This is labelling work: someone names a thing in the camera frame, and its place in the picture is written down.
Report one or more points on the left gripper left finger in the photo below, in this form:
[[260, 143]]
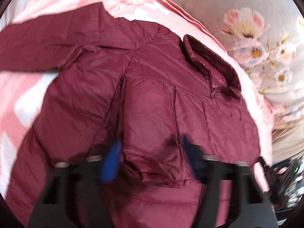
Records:
[[57, 205]]

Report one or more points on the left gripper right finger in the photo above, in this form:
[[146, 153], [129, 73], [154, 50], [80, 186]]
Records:
[[249, 206]]

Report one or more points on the maroon quilted puffer jacket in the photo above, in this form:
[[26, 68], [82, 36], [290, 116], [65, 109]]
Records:
[[135, 81]]

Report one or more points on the pink patterned blanket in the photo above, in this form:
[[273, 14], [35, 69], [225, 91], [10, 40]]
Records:
[[22, 94]]

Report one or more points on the grey floral bed cover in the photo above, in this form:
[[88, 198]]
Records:
[[266, 38]]

